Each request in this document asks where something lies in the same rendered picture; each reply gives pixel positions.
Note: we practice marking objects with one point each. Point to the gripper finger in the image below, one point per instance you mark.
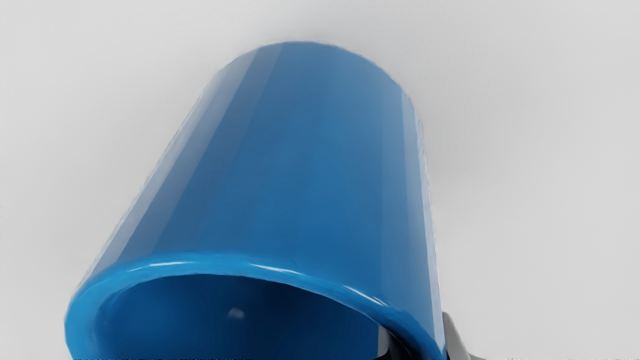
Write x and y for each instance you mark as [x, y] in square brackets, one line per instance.
[454, 341]

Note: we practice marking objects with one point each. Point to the blue faceted mug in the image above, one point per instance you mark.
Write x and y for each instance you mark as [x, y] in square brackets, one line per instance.
[300, 175]

